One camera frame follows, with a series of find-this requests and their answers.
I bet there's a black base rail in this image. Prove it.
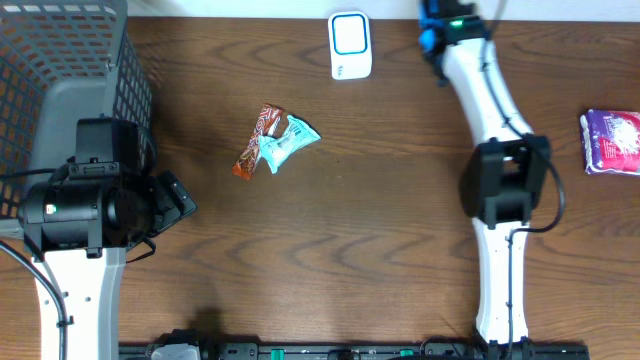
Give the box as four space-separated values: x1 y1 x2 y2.
118 330 591 360

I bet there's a red purple sanitary pad pack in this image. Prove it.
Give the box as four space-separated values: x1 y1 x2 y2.
580 109 639 176

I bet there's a red Top chocolate bar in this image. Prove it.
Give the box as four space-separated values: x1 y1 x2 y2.
232 104 284 180

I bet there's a dark grey plastic basket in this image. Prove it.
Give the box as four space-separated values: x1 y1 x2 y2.
1 0 152 238

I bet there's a white barcode scanner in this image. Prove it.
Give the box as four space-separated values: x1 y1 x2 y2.
327 11 373 81

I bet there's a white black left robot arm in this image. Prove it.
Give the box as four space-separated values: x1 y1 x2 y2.
18 118 197 359

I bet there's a teal green wipes pack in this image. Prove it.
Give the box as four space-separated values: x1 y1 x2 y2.
259 115 321 174

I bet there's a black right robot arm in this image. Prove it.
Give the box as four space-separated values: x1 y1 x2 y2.
419 0 550 358

